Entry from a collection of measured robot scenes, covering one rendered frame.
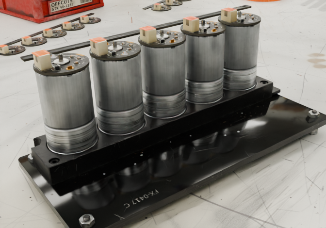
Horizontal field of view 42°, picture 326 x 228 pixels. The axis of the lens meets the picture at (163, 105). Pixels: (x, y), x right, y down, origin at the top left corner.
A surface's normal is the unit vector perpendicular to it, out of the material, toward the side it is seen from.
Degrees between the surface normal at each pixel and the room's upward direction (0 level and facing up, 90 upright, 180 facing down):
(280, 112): 0
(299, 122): 0
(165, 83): 90
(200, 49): 90
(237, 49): 90
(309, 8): 0
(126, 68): 90
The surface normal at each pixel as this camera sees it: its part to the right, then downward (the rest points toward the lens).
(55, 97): -0.11, 0.45
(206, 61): 0.15, 0.44
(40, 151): -0.03, -0.89
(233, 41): -0.36, 0.43
